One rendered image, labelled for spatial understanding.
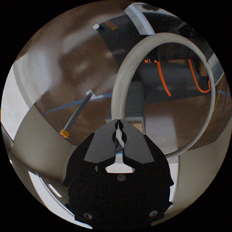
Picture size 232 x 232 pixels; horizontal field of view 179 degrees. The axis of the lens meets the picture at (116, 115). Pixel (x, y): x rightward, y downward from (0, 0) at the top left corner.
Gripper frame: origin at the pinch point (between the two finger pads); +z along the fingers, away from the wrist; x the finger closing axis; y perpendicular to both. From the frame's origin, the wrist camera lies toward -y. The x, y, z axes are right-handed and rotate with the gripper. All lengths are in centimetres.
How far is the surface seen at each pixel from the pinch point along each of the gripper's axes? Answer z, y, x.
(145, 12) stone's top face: 27, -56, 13
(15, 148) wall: -15, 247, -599
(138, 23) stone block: 36, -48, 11
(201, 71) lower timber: 78, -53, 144
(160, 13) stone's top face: 24, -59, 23
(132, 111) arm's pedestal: 63, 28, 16
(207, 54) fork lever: 4.0, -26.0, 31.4
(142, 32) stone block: 39, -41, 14
